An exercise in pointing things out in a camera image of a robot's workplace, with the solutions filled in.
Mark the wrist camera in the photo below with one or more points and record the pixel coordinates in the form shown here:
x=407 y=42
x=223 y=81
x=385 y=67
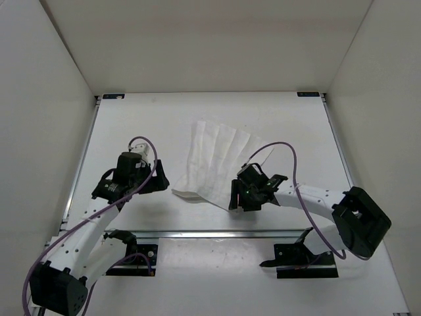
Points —
x=142 y=149
x=251 y=173

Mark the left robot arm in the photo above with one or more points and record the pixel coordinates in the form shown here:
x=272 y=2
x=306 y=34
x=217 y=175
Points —
x=61 y=280

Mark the white pleated skirt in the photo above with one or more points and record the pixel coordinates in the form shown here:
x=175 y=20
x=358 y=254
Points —
x=217 y=153

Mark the left blue corner label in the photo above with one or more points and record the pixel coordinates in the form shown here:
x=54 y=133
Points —
x=113 y=96

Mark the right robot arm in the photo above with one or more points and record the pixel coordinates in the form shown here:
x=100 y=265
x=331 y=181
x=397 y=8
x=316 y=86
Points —
x=358 y=224

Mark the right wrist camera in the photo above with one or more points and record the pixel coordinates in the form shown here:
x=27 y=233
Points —
x=251 y=173

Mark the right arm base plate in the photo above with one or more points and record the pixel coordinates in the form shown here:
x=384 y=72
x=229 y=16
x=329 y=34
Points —
x=294 y=261

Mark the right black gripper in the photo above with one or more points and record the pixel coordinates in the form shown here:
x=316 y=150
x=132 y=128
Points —
x=237 y=189

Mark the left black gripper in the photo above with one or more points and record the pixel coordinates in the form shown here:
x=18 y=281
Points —
x=160 y=180

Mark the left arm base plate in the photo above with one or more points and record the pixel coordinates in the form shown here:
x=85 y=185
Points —
x=142 y=261

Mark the aluminium table front rail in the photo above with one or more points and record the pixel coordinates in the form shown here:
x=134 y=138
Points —
x=216 y=234

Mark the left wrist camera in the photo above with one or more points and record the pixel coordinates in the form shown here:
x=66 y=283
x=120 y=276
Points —
x=142 y=149

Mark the right blue corner label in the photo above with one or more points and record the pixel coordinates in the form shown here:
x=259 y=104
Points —
x=308 y=94

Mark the blue corner label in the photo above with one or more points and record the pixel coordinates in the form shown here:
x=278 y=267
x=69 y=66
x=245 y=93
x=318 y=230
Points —
x=308 y=94
x=113 y=96

